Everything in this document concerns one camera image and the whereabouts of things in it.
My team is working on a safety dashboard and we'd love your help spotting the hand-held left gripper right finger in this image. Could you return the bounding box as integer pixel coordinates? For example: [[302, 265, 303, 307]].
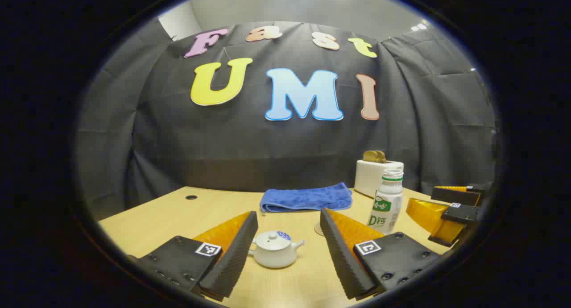
[[320, 208, 443, 300]]

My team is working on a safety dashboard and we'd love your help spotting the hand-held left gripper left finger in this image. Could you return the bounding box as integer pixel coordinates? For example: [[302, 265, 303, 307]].
[[128, 211, 259, 302]]

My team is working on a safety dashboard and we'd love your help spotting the white ceramic teacup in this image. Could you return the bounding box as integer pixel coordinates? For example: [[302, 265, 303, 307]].
[[248, 231, 306, 269]]

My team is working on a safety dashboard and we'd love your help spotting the white water bottle green label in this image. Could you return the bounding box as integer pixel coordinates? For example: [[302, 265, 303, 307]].
[[367, 169, 404, 235]]

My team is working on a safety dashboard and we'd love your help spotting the blue towel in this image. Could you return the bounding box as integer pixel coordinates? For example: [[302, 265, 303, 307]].
[[260, 182, 353, 214]]

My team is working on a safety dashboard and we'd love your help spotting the white toaster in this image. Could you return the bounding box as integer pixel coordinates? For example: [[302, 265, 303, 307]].
[[354, 160, 404, 198]]

